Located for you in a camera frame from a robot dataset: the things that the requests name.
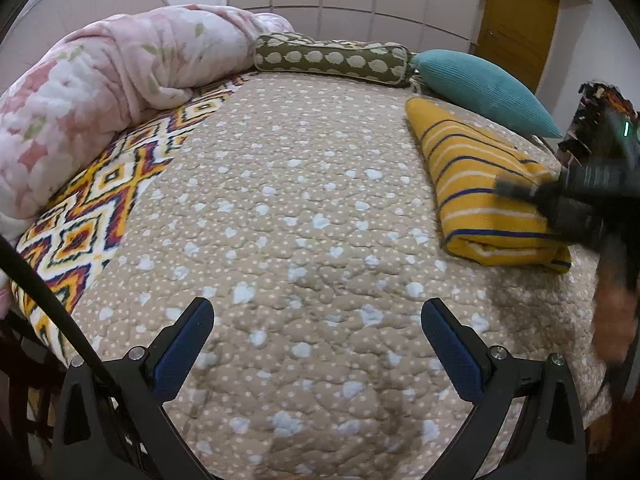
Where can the teal ribbed pillow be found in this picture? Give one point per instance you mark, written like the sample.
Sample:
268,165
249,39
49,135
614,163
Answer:
485,85

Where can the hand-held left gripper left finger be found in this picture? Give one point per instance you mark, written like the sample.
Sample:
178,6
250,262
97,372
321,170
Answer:
182,350

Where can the brown wooden door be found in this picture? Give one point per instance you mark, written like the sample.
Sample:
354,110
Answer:
520,20

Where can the person's right hand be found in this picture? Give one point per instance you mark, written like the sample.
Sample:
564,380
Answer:
615,320

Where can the pink floral fleece blanket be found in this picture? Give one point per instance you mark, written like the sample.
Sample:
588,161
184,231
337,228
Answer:
100,85

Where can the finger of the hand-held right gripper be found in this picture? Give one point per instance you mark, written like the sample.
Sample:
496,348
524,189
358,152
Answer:
525,189

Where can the pile of dark clutter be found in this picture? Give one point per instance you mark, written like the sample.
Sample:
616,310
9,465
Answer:
592,100

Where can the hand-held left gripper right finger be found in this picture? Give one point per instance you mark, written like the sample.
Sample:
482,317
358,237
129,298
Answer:
452,355

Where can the yellow striped knit sweater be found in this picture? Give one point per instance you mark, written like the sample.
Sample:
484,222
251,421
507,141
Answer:
475,195

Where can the geometric patterned blanket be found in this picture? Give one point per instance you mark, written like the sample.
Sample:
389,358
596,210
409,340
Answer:
95,230

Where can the olive spotted bolster pillow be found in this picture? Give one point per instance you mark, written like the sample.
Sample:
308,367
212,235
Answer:
335,57

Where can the white curved headboard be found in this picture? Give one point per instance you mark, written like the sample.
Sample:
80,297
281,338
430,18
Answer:
85,5

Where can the beige dotted quilted bedspread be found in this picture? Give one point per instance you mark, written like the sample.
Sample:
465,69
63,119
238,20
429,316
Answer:
310,240

